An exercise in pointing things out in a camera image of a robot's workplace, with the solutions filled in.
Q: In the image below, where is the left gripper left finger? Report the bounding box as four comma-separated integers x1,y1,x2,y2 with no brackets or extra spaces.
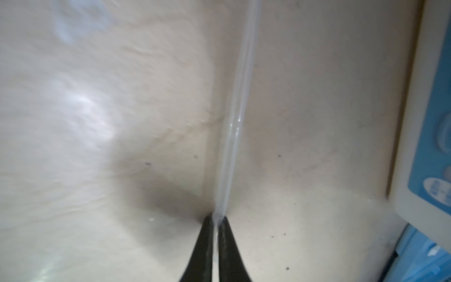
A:
180,215,214,282

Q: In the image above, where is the white plastic bin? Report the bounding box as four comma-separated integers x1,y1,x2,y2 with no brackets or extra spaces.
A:
388,1,451,251

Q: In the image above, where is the blue plastic lid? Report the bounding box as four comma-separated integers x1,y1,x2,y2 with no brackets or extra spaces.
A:
379,224,451,282

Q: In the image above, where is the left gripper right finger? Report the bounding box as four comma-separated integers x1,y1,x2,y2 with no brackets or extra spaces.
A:
218,217,251,282

